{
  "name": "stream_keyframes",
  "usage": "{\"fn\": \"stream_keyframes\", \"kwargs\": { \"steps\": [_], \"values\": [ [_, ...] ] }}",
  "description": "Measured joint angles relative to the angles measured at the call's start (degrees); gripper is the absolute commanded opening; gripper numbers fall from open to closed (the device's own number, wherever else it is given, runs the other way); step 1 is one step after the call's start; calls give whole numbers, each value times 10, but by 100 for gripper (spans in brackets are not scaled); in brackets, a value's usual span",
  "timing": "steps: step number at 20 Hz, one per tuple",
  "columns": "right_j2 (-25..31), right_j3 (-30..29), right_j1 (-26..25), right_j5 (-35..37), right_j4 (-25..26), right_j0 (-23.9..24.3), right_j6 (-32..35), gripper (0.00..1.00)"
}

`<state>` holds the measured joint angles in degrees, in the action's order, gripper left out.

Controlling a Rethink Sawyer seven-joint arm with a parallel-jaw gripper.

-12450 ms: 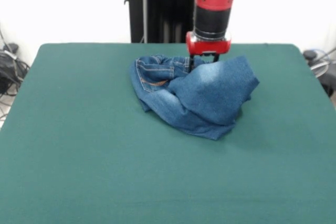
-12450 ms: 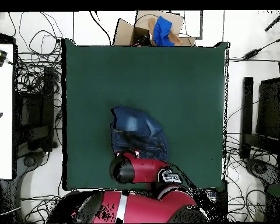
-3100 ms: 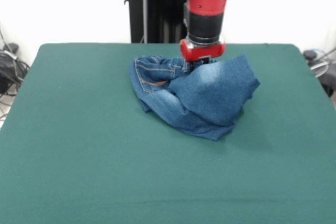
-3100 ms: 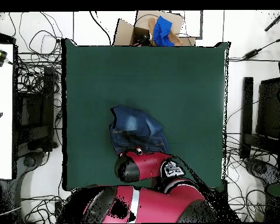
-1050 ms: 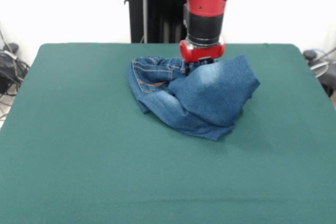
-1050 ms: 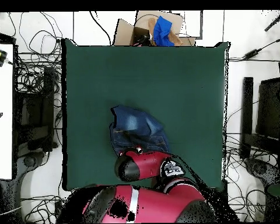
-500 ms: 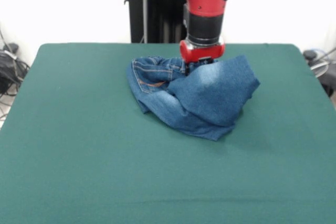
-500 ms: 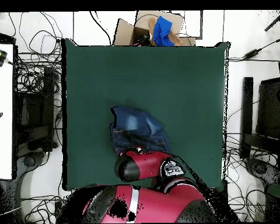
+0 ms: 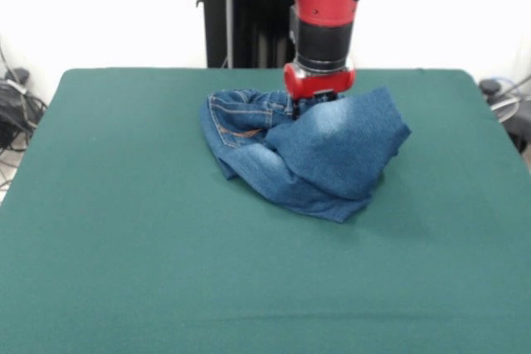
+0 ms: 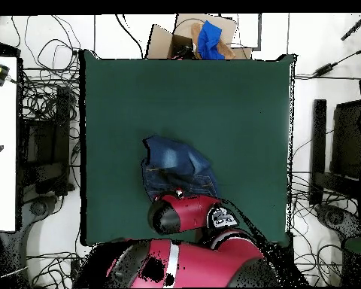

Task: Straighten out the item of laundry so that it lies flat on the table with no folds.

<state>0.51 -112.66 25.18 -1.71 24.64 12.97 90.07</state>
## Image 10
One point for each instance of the grey swivel chair base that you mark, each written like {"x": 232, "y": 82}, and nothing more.
{"x": 39, "y": 207}
{"x": 334, "y": 216}

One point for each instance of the brown cardboard box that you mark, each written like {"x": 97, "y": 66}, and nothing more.
{"x": 161, "y": 42}

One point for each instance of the dark green table cloth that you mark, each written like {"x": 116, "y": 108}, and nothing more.
{"x": 198, "y": 99}

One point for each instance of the black equipment stand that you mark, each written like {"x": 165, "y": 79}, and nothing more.
{"x": 48, "y": 150}

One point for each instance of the bright blue cloth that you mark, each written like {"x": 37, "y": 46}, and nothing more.
{"x": 209, "y": 39}

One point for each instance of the black upright bar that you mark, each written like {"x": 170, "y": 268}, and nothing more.
{"x": 318, "y": 144}

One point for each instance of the black rod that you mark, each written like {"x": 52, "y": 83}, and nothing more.
{"x": 355, "y": 28}

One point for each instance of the white side table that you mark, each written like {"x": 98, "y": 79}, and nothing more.
{"x": 1, "y": 135}

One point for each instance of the black flat panel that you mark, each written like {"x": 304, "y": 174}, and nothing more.
{"x": 347, "y": 138}

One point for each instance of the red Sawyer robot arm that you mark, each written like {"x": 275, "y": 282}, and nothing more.
{"x": 195, "y": 212}

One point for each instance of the blue denim jeans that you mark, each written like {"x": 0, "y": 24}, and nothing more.
{"x": 174, "y": 159}

